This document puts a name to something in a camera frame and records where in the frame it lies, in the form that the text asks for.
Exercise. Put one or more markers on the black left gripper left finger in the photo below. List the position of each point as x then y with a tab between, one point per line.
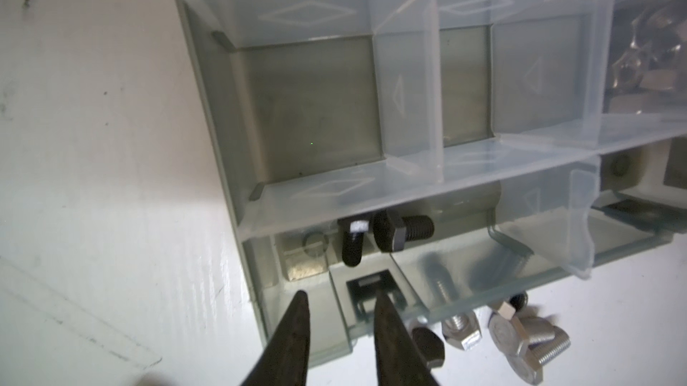
285	360

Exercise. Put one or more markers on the black bolt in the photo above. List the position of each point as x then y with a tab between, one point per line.
392	231
430	347
353	230

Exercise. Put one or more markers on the silver bolt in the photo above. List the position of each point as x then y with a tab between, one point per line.
530	366
461	331
513	332

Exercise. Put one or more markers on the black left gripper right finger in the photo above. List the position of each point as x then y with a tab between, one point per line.
398	361

